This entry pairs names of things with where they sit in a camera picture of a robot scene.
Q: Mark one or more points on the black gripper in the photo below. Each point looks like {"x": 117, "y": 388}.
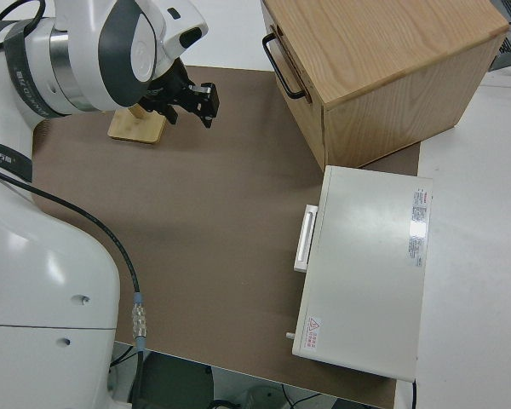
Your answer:
{"x": 172, "y": 93}

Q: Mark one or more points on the light wooden drawer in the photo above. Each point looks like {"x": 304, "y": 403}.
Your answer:
{"x": 300, "y": 115}

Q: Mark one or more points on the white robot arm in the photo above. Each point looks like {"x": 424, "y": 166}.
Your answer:
{"x": 47, "y": 277}

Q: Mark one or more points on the wooden mug tree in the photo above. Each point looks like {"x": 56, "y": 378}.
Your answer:
{"x": 136, "y": 125}

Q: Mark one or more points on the brown table mat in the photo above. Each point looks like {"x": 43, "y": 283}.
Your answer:
{"x": 217, "y": 213}

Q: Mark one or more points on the light wooden cabinet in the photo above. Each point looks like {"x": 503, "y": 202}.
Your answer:
{"x": 387, "y": 64}

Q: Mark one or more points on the cream toaster oven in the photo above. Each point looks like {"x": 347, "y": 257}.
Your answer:
{"x": 366, "y": 264}

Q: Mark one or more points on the cream toaster oven knob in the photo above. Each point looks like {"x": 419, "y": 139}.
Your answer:
{"x": 289, "y": 335}

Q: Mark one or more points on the white text label sticker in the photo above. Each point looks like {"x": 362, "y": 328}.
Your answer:
{"x": 419, "y": 228}

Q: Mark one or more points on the red triangle warning sticker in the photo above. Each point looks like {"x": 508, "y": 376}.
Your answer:
{"x": 314, "y": 331}

